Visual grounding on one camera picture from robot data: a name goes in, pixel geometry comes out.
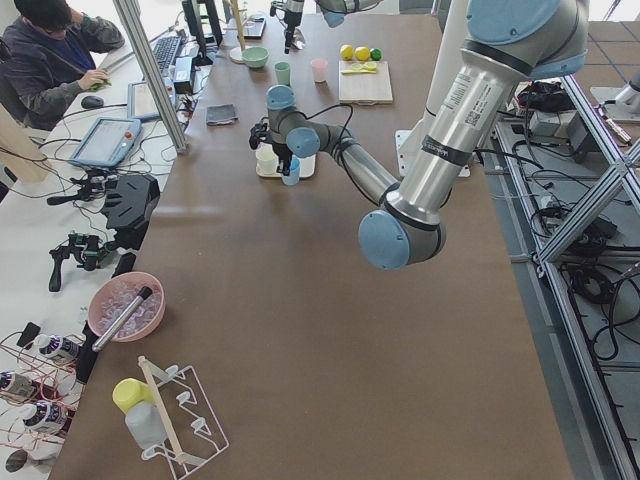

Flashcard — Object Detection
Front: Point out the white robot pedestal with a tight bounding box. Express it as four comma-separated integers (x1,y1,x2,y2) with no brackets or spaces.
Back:
395,0,469,177

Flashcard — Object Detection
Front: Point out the wooden cutting board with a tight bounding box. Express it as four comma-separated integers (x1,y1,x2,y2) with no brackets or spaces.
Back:
339,60,393,105

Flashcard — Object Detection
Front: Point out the yellow lemon outer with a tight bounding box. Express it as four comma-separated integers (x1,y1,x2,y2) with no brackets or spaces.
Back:
340,44,354,61

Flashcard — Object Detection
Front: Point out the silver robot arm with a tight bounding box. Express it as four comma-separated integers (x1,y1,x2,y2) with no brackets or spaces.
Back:
280,0,379,54
264,1,589,270

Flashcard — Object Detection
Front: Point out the green lime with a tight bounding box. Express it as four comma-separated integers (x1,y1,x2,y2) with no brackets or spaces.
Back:
369,48,382,61

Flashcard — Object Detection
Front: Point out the yellow cup on rack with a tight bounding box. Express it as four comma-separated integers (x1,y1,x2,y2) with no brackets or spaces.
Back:
112,378,154,414

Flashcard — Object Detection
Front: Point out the pink bowl with ice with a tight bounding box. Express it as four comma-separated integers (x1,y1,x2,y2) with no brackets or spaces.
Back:
88,272,166,342

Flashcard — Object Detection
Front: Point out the wooden cup stand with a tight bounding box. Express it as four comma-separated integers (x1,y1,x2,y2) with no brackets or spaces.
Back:
224,0,246,64

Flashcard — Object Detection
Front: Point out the beige rabbit tray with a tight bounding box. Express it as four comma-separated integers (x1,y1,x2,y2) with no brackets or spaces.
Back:
255,122,319,180

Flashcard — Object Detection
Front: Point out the green plastic cup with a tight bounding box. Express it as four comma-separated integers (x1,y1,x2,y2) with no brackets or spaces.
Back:
274,61,291,86

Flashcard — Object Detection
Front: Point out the green bowl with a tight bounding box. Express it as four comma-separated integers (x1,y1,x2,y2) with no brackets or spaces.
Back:
241,46,269,69

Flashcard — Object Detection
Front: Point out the aluminium frame post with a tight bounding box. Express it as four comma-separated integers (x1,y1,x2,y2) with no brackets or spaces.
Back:
113,0,188,154

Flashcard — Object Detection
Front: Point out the yellow lemon middle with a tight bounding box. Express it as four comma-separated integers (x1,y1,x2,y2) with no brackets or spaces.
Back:
354,46,371,62

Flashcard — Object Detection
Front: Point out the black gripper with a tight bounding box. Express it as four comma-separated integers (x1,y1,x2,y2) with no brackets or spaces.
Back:
284,10,303,54
271,141,292,175

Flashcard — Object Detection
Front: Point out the seated person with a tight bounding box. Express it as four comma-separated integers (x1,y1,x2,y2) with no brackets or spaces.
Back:
3,1,125,130

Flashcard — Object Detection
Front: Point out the yellow plastic knife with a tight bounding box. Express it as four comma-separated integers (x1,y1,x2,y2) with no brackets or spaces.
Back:
340,69,378,75

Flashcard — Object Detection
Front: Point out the yellow lemon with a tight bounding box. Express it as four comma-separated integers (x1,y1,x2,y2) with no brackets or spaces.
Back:
354,46,371,62
340,44,354,61

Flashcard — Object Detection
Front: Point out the cream plastic cup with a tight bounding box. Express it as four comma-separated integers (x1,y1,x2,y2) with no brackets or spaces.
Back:
255,144,279,177

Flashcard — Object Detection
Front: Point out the blue plastic cup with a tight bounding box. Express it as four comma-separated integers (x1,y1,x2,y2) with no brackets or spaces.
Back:
281,156,300,186

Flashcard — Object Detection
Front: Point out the grey folded cloth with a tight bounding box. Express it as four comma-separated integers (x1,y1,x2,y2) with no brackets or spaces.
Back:
206,104,238,126

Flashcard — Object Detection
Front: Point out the blue teach pendant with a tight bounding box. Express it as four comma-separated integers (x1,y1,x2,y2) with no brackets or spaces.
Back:
69,118,141,168

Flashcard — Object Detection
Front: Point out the metal muddler in bowl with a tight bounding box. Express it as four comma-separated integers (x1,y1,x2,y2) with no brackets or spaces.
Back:
91,286,153,353

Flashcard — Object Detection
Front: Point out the pink plastic cup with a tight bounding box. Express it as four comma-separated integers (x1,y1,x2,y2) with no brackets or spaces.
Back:
310,58,328,83

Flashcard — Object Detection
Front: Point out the white wire rack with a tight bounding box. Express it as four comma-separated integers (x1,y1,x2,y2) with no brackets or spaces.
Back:
138,356,230,479

